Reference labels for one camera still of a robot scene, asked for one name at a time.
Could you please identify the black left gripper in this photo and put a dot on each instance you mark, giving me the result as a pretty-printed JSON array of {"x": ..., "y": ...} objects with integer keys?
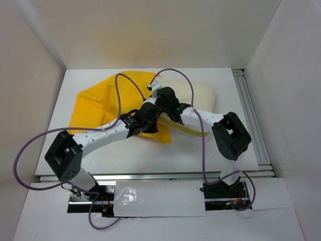
[{"x": 154, "y": 129}]

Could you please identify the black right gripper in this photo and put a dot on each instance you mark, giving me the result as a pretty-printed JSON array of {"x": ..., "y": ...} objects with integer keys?
[{"x": 158, "y": 97}]

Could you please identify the cream white pillow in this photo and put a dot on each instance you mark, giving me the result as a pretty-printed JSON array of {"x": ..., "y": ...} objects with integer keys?
[{"x": 202, "y": 95}]

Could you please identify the yellow printed pillowcase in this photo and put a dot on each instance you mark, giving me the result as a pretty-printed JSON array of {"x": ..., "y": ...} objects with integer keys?
[{"x": 98, "y": 105}]

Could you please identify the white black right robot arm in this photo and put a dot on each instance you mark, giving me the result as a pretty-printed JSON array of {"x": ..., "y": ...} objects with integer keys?
[{"x": 231, "y": 137}]

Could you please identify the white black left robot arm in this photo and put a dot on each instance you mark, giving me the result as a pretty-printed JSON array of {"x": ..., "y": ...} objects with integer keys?
[{"x": 65, "y": 154}]

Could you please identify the white cover sheet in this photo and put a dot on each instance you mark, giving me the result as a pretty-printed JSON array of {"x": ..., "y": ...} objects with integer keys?
[{"x": 159, "y": 199}]

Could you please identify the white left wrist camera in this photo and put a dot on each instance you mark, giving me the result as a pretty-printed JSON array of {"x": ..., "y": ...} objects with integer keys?
[{"x": 152, "y": 100}]

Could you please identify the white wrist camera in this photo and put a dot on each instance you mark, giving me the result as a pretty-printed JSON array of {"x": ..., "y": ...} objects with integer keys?
[
  {"x": 152, "y": 100},
  {"x": 154, "y": 87}
]

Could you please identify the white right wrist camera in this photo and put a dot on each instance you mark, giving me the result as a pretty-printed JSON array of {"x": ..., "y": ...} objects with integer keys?
[{"x": 154, "y": 87}]

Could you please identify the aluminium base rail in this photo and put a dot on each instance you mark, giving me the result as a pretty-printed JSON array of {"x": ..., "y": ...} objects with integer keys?
[{"x": 216, "y": 197}]

